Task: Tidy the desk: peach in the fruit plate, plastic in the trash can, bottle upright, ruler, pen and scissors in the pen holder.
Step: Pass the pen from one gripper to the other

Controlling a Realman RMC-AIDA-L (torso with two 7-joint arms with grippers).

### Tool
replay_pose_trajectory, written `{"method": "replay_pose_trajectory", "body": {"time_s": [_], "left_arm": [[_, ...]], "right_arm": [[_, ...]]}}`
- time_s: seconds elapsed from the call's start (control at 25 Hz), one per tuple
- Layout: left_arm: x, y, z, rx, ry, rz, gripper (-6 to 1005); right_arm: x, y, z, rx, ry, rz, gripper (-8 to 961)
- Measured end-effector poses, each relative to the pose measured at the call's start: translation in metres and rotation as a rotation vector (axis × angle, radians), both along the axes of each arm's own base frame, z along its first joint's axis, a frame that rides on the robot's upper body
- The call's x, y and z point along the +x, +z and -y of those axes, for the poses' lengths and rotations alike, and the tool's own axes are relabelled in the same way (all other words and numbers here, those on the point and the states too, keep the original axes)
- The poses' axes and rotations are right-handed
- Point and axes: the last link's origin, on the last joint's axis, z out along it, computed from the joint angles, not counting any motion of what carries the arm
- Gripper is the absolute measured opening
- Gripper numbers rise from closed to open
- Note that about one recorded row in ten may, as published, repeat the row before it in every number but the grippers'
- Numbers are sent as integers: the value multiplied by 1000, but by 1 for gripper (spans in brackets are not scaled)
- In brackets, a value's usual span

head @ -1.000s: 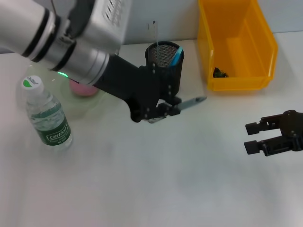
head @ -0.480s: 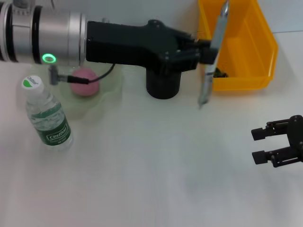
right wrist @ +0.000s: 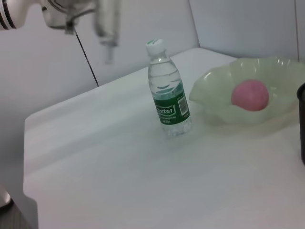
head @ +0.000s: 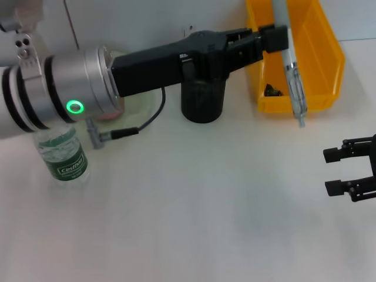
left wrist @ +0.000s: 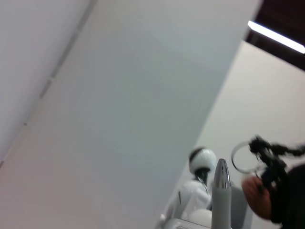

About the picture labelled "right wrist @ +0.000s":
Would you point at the clear green-label water bottle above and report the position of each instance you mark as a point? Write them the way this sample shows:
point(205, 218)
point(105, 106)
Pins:
point(169, 95)

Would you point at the pink peach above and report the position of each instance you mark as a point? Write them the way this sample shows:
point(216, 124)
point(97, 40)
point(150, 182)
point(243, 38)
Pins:
point(250, 95)

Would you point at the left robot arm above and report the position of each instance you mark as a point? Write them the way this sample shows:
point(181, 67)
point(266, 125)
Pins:
point(21, 12)

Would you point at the green glass fruit plate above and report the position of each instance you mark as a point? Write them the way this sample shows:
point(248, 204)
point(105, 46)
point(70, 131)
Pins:
point(219, 95)

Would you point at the black mesh pen cup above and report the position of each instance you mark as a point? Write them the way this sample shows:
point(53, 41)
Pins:
point(301, 124)

